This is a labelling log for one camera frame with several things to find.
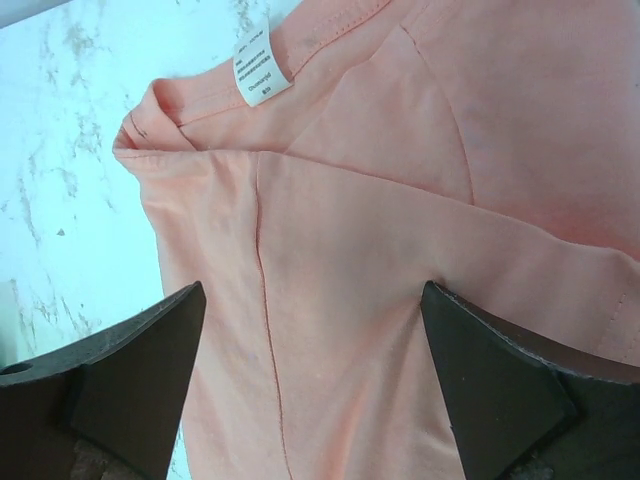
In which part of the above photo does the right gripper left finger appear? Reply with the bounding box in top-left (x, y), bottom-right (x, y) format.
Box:
top-left (1, 282), bottom-right (206, 479)

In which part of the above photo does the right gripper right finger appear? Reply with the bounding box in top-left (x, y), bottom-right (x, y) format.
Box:
top-left (420, 280), bottom-right (579, 480)

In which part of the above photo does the peach t shirt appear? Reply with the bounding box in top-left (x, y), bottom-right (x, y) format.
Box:
top-left (114, 1), bottom-right (639, 479)

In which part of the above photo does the white shirt label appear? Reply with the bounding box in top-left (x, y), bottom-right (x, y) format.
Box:
top-left (232, 16), bottom-right (293, 108)

